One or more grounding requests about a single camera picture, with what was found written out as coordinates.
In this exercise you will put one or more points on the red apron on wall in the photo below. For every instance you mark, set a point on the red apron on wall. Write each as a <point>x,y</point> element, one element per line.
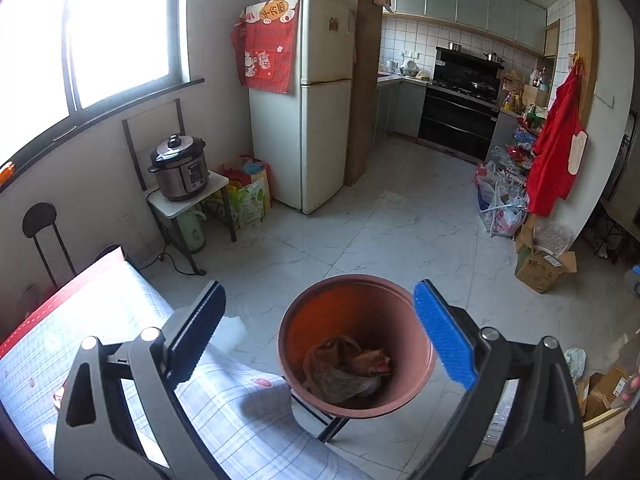
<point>549,178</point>

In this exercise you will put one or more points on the green electric kettle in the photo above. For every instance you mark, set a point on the green electric kettle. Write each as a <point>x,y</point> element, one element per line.
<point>190,223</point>

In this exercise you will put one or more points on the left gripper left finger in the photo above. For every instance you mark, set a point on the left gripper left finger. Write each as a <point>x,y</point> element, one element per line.
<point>188,332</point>

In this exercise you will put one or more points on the terracotta plastic trash bin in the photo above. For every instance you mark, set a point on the terracotta plastic trash bin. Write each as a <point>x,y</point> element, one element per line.
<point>378,314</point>

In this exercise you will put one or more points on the blue plaid tablecloth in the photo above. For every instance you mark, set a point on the blue plaid tablecloth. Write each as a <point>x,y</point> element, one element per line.
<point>83,396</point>

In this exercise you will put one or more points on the brown paper bag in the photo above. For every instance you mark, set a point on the brown paper bag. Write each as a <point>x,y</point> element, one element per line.
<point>338,370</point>

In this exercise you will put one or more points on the open cardboard box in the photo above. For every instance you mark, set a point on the open cardboard box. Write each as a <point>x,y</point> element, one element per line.
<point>543,256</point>

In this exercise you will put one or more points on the red cloth on refrigerator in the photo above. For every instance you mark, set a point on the red cloth on refrigerator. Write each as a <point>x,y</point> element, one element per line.
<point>264,41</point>

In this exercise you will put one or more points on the green and red shopping bags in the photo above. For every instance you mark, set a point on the green and red shopping bags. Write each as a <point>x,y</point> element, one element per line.
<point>248,189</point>

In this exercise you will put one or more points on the black stove and oven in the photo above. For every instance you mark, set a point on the black stove and oven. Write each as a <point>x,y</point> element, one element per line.
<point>460,108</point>

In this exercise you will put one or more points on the yellow item on windowsill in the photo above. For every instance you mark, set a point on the yellow item on windowsill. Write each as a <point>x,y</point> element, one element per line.
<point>6,171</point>

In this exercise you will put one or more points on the upper kitchen cabinets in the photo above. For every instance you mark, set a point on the upper kitchen cabinets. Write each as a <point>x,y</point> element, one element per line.
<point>517,21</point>

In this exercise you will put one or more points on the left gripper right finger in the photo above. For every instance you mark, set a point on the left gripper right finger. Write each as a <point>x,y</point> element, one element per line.
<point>449,340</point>

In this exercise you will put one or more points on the white refrigerator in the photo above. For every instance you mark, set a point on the white refrigerator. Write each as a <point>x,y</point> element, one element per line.
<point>302,135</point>

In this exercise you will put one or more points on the window with dark frame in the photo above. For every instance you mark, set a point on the window with dark frame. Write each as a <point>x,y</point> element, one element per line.
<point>66,65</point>

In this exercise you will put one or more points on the black round stool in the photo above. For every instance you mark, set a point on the black round stool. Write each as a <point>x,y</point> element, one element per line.
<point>40,224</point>

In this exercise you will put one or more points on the small white side table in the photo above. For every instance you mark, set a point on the small white side table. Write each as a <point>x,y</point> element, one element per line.
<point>165,214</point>

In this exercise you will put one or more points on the electric pressure cooker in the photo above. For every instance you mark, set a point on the electric pressure cooker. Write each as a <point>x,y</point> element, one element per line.
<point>179,166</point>

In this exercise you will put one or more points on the white bags of groceries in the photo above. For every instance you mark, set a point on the white bags of groceries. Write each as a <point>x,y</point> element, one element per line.
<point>502,204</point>

